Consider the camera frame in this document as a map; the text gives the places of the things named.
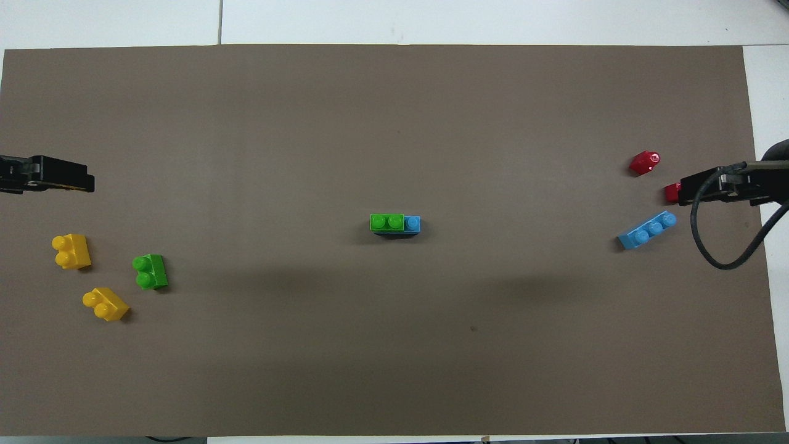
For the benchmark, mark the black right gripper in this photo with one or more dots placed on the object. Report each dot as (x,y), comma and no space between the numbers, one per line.
(778,151)

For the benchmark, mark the blue three-stud block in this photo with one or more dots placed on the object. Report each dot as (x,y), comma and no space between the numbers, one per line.
(413,223)
(647,232)

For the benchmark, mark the green two-stud block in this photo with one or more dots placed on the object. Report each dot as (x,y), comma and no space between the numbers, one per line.
(152,271)
(386,222)

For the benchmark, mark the red single-stud block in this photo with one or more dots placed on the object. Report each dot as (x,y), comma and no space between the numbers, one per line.
(643,163)
(671,193)

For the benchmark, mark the yellow two-stud block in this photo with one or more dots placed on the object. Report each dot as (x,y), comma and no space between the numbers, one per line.
(74,251)
(108,304)

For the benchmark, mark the brown table mat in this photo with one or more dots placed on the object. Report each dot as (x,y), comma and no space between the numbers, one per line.
(394,123)

